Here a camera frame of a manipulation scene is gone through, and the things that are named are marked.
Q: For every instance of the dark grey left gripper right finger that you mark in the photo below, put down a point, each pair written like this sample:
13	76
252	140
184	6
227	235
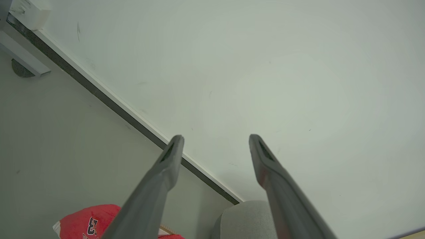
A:
292	205

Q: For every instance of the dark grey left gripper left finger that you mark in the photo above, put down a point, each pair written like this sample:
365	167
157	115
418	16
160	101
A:
149	199

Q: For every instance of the red basketball jersey number 23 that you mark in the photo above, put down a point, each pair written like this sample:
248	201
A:
76	222

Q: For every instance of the white perforated basket tan rim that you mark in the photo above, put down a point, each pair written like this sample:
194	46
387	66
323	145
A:
168	229

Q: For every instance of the grey fabric sofa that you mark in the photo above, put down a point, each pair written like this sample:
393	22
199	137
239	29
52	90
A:
242	222

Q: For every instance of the white and black baseboard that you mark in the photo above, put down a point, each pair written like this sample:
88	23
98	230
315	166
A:
132	118

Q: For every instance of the white wall box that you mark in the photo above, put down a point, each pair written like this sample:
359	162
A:
33	15

